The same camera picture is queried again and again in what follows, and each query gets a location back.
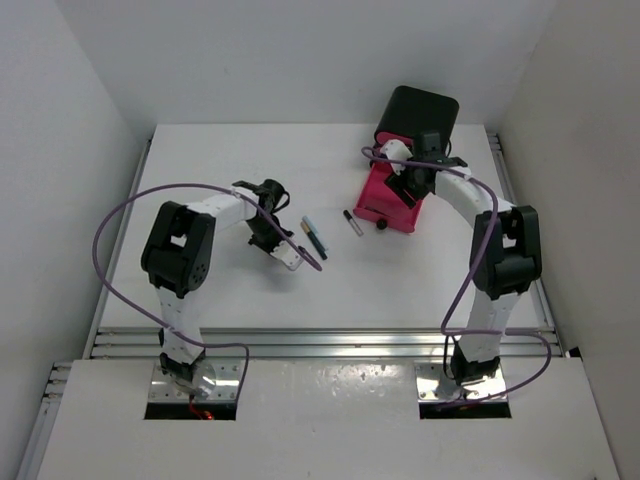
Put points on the metal base plate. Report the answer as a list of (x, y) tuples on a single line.
[(213, 382), (433, 386)]

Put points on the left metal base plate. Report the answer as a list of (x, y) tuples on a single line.
[(213, 382)]

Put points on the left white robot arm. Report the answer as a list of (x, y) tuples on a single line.
[(177, 258)]

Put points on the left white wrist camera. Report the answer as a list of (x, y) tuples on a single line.
[(287, 255)]

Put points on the light blue black pen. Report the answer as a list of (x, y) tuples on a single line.
[(318, 245)]

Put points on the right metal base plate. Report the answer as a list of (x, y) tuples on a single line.
[(433, 386)]

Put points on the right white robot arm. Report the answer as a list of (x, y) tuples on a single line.
[(505, 255)]

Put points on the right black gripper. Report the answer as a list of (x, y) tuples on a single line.
[(397, 183)]

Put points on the aluminium frame rail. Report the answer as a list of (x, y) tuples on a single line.
[(367, 343)]

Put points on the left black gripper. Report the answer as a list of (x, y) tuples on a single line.
[(268, 249)]

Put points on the black mascara tube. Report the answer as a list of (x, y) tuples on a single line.
[(353, 224)]

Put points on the brown gold makeup pencil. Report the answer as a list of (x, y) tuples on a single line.
[(307, 231)]

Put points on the black drawer cabinet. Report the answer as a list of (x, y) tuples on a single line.
[(410, 111)]

